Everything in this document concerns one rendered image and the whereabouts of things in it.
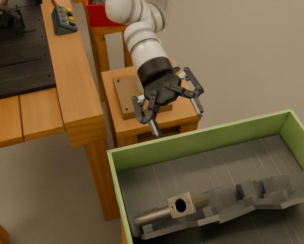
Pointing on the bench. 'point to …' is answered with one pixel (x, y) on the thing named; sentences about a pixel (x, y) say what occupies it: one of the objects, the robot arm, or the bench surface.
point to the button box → (63, 26)
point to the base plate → (21, 57)
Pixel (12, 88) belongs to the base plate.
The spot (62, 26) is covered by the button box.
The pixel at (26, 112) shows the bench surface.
